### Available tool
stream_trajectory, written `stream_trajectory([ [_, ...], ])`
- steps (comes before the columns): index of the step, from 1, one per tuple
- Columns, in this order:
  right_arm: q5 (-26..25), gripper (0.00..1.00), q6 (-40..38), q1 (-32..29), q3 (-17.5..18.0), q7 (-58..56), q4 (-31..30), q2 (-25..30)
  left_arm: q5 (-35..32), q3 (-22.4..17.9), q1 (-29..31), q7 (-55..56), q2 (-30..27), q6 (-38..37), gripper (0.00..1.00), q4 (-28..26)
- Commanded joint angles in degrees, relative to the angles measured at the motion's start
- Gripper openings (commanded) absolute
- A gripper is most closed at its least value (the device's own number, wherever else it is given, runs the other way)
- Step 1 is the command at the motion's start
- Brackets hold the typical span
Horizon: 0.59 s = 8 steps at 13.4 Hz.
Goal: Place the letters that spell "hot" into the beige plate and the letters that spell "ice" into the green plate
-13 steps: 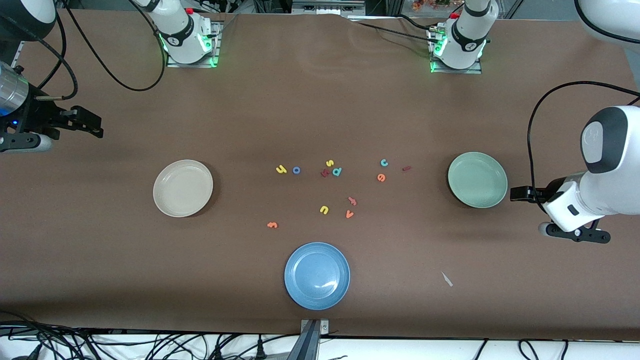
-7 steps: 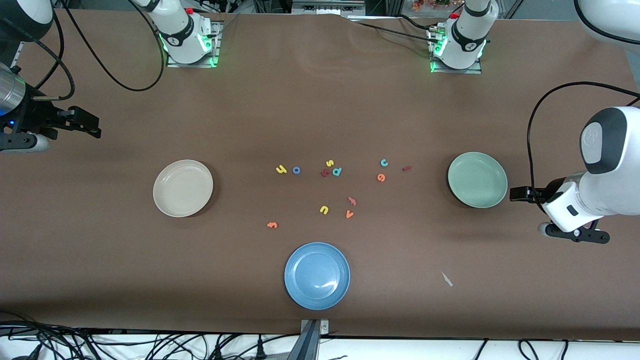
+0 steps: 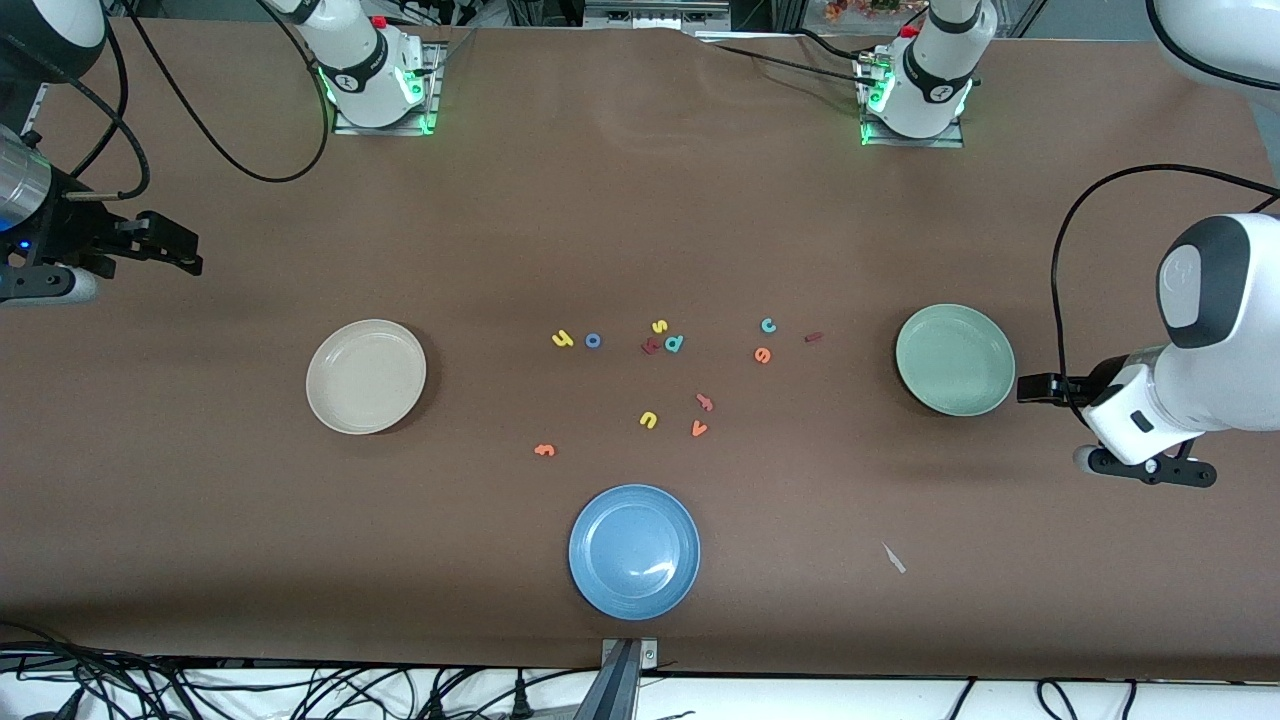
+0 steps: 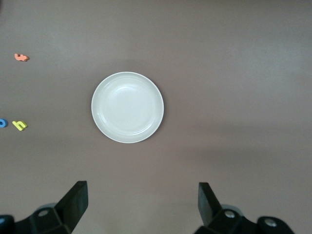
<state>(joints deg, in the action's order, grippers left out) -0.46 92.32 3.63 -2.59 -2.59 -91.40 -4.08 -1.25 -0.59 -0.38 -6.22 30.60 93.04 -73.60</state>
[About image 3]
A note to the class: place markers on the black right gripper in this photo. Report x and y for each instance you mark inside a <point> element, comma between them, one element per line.
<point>72,227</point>

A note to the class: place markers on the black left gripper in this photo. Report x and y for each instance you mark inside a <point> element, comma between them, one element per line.
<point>1098,381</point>

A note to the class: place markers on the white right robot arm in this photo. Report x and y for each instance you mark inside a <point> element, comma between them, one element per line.
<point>360,60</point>

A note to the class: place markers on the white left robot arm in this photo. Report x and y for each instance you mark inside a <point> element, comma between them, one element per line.
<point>1215,335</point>

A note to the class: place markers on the green round plate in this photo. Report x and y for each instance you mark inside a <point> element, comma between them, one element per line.
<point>955,360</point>

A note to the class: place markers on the small white paper scrap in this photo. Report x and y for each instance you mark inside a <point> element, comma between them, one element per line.
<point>894,559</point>

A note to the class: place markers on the beige round plate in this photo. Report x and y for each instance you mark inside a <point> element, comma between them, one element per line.
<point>365,376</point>

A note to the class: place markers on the brown table cover sheet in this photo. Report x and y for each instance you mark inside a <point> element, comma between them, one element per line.
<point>200,550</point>

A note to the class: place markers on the orange decoration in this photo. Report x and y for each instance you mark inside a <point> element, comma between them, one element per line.
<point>860,8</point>

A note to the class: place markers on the blue round plate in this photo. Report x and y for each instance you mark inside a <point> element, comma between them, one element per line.
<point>634,552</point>

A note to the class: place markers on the grey equipment box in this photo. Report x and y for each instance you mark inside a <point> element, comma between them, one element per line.
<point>655,12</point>

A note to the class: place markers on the aluminium frame rail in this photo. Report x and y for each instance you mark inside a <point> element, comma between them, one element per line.
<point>40,105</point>

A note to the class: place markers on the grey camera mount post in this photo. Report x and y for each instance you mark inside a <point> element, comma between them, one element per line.
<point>618,685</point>

